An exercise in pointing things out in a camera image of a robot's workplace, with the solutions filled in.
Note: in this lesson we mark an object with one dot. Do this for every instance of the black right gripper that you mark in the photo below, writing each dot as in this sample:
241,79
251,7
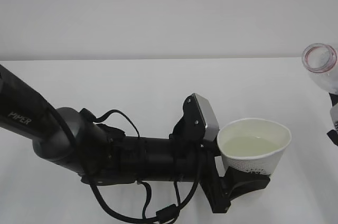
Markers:
333,136

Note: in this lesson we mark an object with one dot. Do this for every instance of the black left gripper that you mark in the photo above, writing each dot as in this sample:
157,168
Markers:
195,162

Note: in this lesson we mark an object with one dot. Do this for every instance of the white paper cup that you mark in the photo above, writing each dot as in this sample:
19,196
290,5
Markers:
253,145

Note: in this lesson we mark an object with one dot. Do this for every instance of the clear plastic water bottle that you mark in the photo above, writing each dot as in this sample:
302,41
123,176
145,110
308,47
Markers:
320,61

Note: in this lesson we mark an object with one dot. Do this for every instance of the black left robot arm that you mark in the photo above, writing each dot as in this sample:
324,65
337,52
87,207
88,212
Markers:
102,155

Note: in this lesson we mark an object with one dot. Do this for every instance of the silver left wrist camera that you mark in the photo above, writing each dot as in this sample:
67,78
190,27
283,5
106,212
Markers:
200,122

